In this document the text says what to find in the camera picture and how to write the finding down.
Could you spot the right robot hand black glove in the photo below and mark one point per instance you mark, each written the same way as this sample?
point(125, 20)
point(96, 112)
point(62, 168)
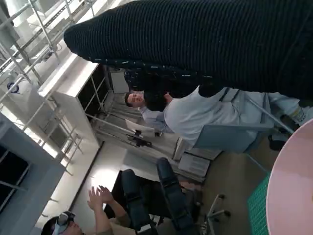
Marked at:
point(195, 36)

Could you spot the white tilted panel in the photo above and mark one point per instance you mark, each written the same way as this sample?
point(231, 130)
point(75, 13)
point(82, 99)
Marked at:
point(139, 126)

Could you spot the pink bowl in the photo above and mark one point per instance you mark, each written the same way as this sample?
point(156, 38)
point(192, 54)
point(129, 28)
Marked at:
point(293, 183)

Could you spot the black tripod device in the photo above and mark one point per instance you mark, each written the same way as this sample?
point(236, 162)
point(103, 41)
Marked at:
point(140, 140)

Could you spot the left robot hand blue tape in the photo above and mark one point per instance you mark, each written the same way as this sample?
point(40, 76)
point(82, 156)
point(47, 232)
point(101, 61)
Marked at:
point(176, 195)

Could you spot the grey wheeled chair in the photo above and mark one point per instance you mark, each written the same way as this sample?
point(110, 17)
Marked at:
point(220, 137)

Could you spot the green cutting mat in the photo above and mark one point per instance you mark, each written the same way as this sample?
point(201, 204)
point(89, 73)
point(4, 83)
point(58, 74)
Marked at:
point(259, 208)

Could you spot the metal pipe lattice frame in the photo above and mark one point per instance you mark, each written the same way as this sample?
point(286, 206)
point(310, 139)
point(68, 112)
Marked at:
point(50, 46)

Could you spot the white cabinet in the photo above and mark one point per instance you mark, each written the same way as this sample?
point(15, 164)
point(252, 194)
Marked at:
point(195, 164)

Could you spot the person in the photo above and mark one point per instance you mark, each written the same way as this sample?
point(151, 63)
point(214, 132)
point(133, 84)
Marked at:
point(195, 112)
point(101, 215)
point(134, 99)

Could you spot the white shelving unit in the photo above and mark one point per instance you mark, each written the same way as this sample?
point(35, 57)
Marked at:
point(73, 102)

